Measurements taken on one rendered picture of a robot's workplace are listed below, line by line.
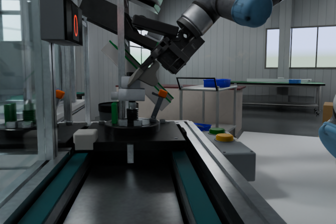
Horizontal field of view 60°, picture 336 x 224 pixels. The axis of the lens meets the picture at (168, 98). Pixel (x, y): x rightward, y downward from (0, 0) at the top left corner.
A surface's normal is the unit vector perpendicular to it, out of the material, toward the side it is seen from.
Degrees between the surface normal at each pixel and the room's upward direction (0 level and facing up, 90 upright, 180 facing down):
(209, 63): 90
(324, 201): 0
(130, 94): 90
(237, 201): 0
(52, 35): 90
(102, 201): 0
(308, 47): 90
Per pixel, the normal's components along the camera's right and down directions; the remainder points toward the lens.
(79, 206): 0.00, -1.00
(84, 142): 0.08, 0.10
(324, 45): -0.38, 0.09
